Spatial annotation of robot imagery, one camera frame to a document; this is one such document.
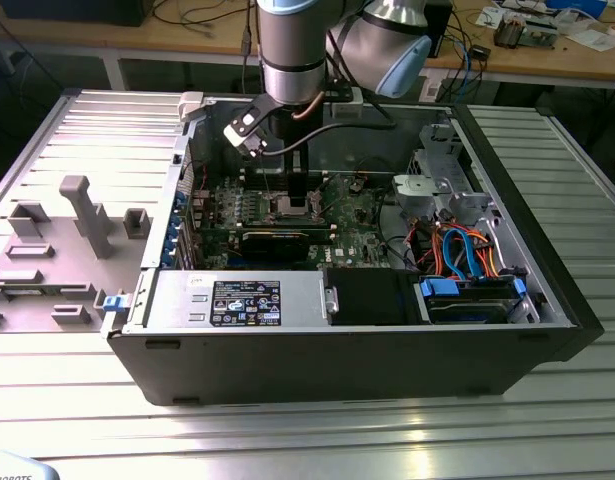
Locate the silver power supply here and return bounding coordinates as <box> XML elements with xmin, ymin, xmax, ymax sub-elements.
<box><xmin>124</xmin><ymin>269</ymin><xmax>336</xmax><ymax>335</ymax></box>

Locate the RAM slot with white clips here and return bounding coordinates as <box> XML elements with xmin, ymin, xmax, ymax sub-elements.
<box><xmin>239</xmin><ymin>178</ymin><xmax>332</xmax><ymax>186</ymax></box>
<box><xmin>239</xmin><ymin>170</ymin><xmax>331</xmax><ymax>178</ymax></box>

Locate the blue box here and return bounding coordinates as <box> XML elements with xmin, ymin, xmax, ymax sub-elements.
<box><xmin>545</xmin><ymin>0</ymin><xmax>609</xmax><ymax>16</ymax></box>

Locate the grey parts rack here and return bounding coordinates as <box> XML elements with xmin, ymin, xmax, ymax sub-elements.
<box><xmin>0</xmin><ymin>174</ymin><xmax>154</xmax><ymax>335</ymax></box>

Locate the black monitor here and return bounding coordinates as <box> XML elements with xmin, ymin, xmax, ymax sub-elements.
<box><xmin>0</xmin><ymin>0</ymin><xmax>149</xmax><ymax>27</ymax></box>

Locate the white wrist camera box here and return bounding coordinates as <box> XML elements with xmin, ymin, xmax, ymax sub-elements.
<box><xmin>223</xmin><ymin>112</ymin><xmax>269</xmax><ymax>157</ymax></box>

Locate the thick black cable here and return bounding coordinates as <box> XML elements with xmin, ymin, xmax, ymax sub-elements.
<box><xmin>376</xmin><ymin>187</ymin><xmax>418</xmax><ymax>271</ymax></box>

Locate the hard disk in blue carrier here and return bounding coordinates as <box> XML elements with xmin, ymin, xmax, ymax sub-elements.
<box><xmin>414</xmin><ymin>274</ymin><xmax>531</xmax><ymax>326</ymax></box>

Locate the green motherboard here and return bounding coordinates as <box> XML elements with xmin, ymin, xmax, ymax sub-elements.
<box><xmin>186</xmin><ymin>169</ymin><xmax>406</xmax><ymax>274</ymax></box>

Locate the black PC case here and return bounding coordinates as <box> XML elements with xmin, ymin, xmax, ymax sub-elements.
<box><xmin>100</xmin><ymin>88</ymin><xmax>606</xmax><ymax>407</ymax></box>

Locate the black graphics card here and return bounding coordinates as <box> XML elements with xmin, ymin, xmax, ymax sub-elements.
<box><xmin>201</xmin><ymin>224</ymin><xmax>338</xmax><ymax>265</ymax></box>

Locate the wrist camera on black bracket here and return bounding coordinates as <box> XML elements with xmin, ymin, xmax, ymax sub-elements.
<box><xmin>326</xmin><ymin>85</ymin><xmax>366</xmax><ymax>120</ymax></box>

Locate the white paper sheet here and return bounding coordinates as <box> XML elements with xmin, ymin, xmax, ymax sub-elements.
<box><xmin>569</xmin><ymin>29</ymin><xmax>615</xmax><ymax>51</ymax></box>
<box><xmin>479</xmin><ymin>4</ymin><xmax>506</xmax><ymax>29</ymax></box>

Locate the blue wire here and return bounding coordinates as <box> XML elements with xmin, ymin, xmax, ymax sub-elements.
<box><xmin>440</xmin><ymin>224</ymin><xmax>484</xmax><ymax>282</ymax></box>

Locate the blue plastic latch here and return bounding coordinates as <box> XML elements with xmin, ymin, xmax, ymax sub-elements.
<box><xmin>101</xmin><ymin>293</ymin><xmax>132</xmax><ymax>315</ymax></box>

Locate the orange wire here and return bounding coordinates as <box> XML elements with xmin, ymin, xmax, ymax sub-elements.
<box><xmin>409</xmin><ymin>222</ymin><xmax>446</xmax><ymax>276</ymax></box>
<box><xmin>474</xmin><ymin>232</ymin><xmax>506</xmax><ymax>279</ymax></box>

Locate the white label sheet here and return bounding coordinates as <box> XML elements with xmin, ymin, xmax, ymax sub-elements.
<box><xmin>417</xmin><ymin>74</ymin><xmax>442</xmax><ymax>101</ymax></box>

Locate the CPU socket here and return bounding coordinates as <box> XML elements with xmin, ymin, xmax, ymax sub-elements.
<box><xmin>265</xmin><ymin>189</ymin><xmax>323</xmax><ymax>224</ymax></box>

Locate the grey case latch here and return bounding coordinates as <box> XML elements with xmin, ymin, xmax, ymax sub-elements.
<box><xmin>178</xmin><ymin>91</ymin><xmax>217</xmax><ymax>122</ymax></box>

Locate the grey metal device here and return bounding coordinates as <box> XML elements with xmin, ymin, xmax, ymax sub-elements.
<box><xmin>524</xmin><ymin>17</ymin><xmax>561</xmax><ymax>50</ymax></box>

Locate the pale blue teach pendant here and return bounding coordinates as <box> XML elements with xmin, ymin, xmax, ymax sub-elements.
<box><xmin>0</xmin><ymin>448</ymin><xmax>62</xmax><ymax>480</ymax></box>

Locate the silver metal disk bay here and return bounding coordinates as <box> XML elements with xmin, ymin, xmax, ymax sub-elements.
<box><xmin>390</xmin><ymin>122</ymin><xmax>503</xmax><ymax>226</ymax></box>

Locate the metal heatsink cooler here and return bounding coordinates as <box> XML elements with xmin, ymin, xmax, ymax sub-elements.
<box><xmin>492</xmin><ymin>13</ymin><xmax>527</xmax><ymax>50</ymax></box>

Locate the wooden desk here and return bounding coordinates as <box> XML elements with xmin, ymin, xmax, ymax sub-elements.
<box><xmin>0</xmin><ymin>0</ymin><xmax>615</xmax><ymax>92</ymax></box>

